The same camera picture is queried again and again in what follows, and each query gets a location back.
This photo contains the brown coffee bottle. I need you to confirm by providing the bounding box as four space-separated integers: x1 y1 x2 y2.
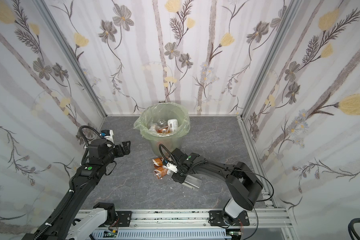
156 126 171 134
154 166 173 179
152 157 167 168

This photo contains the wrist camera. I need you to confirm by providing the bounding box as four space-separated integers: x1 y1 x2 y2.
164 163 178 173
101 130 114 143

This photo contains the mesh waste bin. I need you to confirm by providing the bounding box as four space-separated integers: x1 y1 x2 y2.
134 103 191 156

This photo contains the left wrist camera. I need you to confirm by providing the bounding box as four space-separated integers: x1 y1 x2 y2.
101 130 114 143

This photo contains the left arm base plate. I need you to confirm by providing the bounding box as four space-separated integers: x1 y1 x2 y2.
110 211 133 229

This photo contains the clear bottle with crane label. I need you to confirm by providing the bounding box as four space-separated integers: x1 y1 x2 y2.
149 124 158 134

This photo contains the aluminium mounting rail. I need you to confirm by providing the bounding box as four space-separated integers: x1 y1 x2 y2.
44 208 289 231

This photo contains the white label clear bottle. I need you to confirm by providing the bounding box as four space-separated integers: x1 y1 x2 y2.
167 119 179 133

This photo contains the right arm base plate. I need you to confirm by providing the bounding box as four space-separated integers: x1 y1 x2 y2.
209 210 250 228

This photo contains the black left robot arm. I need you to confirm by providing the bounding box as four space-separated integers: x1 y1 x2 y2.
23 126 131 240

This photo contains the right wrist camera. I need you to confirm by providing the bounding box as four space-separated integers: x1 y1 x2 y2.
164 163 178 173

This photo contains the small bottle pink label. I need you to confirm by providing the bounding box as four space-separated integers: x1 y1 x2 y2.
157 119 167 127

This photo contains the white vented cable duct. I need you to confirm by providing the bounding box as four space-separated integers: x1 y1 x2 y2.
92 229 232 240

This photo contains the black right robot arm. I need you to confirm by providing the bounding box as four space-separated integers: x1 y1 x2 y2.
159 144 266 228

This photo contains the clear square bottle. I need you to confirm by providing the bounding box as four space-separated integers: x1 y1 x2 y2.
182 175 202 190

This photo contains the green plastic bin liner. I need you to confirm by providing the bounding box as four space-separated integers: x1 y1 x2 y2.
134 103 191 141

